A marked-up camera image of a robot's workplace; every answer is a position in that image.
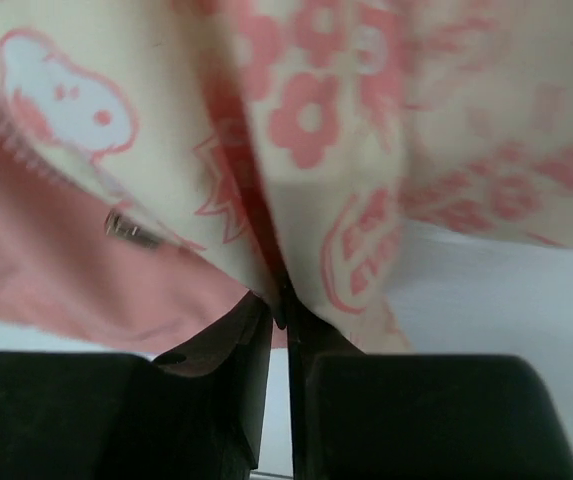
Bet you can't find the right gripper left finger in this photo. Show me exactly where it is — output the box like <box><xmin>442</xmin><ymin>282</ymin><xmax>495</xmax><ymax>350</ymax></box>
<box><xmin>0</xmin><ymin>294</ymin><xmax>272</xmax><ymax>479</ymax></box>

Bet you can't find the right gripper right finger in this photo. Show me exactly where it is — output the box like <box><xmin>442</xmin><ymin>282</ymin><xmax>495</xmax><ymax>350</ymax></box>
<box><xmin>278</xmin><ymin>286</ymin><xmax>573</xmax><ymax>480</ymax></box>

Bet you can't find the pink and cream jacket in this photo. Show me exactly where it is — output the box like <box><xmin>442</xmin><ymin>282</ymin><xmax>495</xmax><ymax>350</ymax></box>
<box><xmin>0</xmin><ymin>1</ymin><xmax>573</xmax><ymax>352</ymax></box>

